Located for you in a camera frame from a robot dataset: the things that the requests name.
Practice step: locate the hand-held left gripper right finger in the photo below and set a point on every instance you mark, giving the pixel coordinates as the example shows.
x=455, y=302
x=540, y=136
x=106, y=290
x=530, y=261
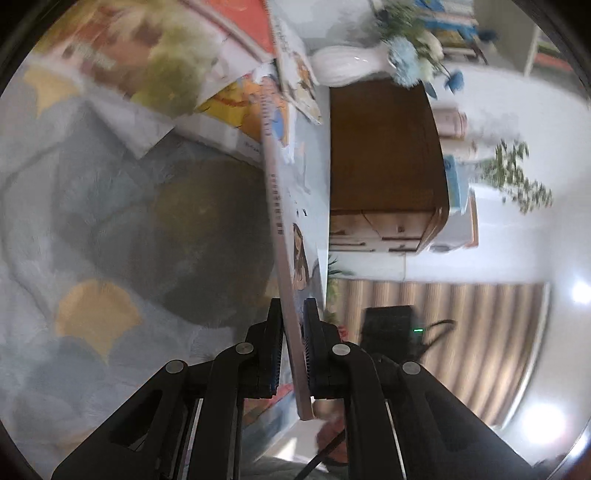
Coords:
x=314, y=355

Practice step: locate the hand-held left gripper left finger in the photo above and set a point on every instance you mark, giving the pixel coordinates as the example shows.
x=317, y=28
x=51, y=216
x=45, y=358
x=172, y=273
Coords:
x=272, y=350

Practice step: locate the pale blue illustrated book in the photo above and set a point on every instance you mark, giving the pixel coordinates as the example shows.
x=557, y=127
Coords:
x=300, y=207

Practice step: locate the orange cartoon book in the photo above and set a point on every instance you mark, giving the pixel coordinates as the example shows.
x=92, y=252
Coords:
x=235, y=106

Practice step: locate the red book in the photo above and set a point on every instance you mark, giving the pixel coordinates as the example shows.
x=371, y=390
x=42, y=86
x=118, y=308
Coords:
x=244, y=27

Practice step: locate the colourful picture book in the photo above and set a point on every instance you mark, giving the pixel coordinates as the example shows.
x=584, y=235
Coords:
x=138, y=55

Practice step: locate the row of assorted shelf books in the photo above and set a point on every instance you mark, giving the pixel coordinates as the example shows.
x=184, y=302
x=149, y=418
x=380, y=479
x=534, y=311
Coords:
x=554, y=60

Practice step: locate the brown striped cloth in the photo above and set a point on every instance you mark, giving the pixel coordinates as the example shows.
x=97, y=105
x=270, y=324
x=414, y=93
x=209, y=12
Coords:
x=461, y=378

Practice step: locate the white appliance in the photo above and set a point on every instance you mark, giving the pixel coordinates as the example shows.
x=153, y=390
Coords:
x=457, y=230

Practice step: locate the person's grey green clothing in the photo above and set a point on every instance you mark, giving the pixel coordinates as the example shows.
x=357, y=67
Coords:
x=277, y=470

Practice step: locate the blue tissue box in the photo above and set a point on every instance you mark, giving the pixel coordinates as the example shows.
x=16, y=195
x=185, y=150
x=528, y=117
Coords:
x=457, y=184

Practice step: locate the brown wooden cabinet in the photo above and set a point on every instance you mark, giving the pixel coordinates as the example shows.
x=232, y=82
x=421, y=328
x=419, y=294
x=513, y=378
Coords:
x=383, y=147

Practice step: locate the small-leaved green plant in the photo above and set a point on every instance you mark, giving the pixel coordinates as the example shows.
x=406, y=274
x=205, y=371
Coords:
x=517, y=184

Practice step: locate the cream container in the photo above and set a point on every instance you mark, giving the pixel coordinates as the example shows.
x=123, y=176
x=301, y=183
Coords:
x=466, y=150

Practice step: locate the pink container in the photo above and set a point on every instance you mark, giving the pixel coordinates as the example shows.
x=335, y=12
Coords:
x=452, y=122

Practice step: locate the grey fan-pattern mat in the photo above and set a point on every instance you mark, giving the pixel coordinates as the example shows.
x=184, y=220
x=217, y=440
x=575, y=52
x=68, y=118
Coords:
x=92, y=207

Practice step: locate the white ribbed vase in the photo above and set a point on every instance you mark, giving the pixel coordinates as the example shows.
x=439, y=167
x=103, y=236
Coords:
x=341, y=64

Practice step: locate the blue white flower bouquet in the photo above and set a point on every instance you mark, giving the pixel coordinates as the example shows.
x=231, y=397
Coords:
x=406, y=50

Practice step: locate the white bookshelf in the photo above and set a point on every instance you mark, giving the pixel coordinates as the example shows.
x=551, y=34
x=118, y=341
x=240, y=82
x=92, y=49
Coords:
x=503, y=32

